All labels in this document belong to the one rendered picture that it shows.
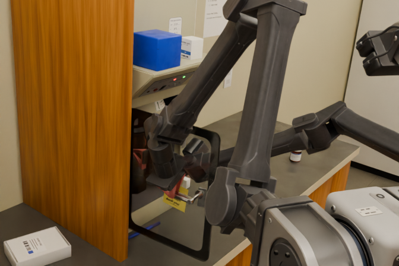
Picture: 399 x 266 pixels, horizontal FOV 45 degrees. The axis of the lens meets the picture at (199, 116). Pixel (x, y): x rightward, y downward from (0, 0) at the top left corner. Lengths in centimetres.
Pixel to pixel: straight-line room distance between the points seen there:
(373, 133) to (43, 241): 98
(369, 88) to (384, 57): 348
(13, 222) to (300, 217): 119
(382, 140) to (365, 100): 314
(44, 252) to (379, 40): 107
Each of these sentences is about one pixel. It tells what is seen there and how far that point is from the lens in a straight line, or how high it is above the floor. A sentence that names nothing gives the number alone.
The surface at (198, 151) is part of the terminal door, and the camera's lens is 127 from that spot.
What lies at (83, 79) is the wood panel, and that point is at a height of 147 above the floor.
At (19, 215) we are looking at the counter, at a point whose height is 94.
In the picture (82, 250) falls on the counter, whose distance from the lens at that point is 155.
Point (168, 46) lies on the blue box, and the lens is 131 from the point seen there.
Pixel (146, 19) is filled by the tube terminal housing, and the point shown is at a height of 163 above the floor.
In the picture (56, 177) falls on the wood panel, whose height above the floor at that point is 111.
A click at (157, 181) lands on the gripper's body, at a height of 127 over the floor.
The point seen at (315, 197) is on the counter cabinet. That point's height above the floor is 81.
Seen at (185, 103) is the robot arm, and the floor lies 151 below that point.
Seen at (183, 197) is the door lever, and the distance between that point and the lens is 129.
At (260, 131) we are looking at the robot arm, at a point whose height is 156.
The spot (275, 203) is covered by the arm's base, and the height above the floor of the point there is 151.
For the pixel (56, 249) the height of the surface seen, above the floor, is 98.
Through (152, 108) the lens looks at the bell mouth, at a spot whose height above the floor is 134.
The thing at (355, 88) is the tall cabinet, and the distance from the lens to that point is 436.
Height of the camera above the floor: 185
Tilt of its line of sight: 20 degrees down
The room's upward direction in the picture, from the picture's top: 5 degrees clockwise
